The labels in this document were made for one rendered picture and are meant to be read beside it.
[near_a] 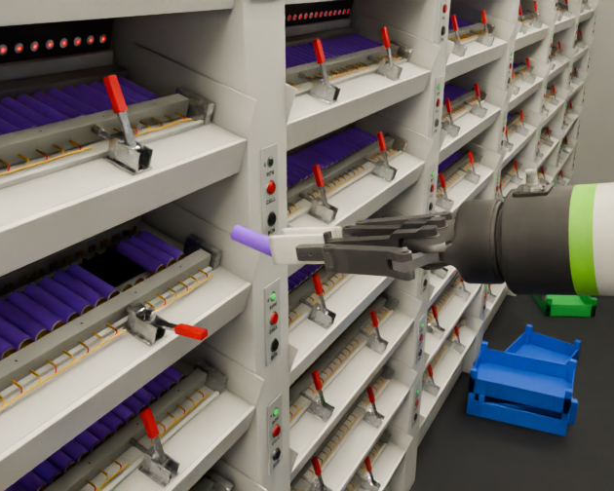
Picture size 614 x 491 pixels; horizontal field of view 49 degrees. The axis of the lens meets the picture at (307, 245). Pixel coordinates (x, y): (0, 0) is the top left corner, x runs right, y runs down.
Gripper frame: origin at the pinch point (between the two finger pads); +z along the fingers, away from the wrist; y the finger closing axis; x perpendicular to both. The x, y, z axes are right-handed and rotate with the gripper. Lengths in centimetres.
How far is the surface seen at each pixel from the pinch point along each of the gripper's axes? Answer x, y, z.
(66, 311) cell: 2.5, 12.8, 22.7
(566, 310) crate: 101, -211, 13
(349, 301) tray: 26, -46, 21
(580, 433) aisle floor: 107, -134, -2
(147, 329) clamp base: 6.4, 8.3, 16.6
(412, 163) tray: 8, -76, 17
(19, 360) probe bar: 3.5, 21.5, 19.9
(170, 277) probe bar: 3.7, -0.2, 19.6
